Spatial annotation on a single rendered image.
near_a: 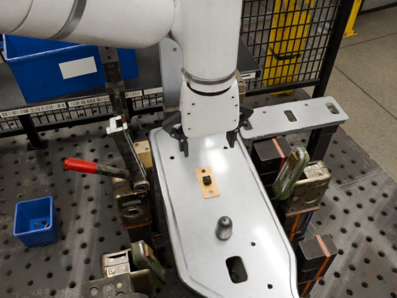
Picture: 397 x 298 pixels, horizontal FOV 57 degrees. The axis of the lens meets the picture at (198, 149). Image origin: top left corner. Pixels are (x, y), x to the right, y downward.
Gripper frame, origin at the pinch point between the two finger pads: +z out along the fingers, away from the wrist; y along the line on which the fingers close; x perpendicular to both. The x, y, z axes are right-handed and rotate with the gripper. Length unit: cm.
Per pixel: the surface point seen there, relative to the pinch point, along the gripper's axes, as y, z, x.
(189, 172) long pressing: -2.9, 12.1, 3.6
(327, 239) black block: 19.4, 13.2, -18.8
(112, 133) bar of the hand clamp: -17.0, -9.1, -1.8
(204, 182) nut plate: -0.7, 11.1, -0.8
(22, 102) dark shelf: -40, 9, 34
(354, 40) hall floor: 181, 112, 185
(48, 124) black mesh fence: -42, 36, 55
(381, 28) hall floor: 215, 113, 197
